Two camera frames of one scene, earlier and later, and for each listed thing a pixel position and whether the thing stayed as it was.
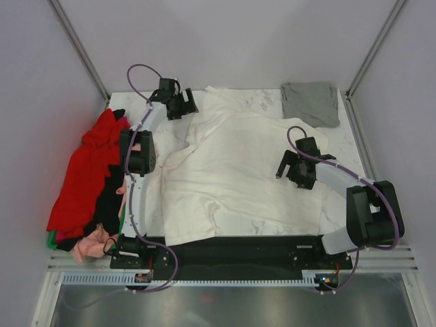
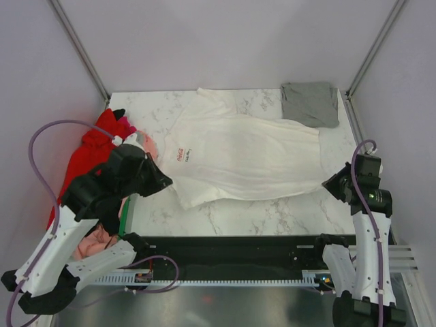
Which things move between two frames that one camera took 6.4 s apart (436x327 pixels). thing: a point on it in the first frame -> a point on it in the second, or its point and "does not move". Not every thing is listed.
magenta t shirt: [125, 122] does not move
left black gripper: [189, 107] -> [160, 179]
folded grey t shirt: [315, 103] does not move
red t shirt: [73, 206] does not move
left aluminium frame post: [80, 50] does not move
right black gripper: [291, 159] -> [331, 184]
